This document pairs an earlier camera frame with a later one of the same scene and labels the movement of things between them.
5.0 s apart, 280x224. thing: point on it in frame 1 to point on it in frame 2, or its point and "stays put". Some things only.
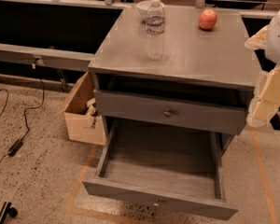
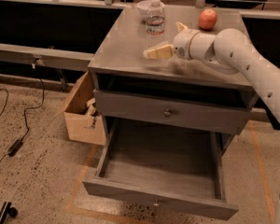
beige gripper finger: x=258 y=41 to x=181 y=26
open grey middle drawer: x=175 y=167 stays put
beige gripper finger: x=273 y=92 to x=161 y=52
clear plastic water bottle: x=155 y=30 stays put
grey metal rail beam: x=49 y=57 stays put
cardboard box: x=82 y=119 stays put
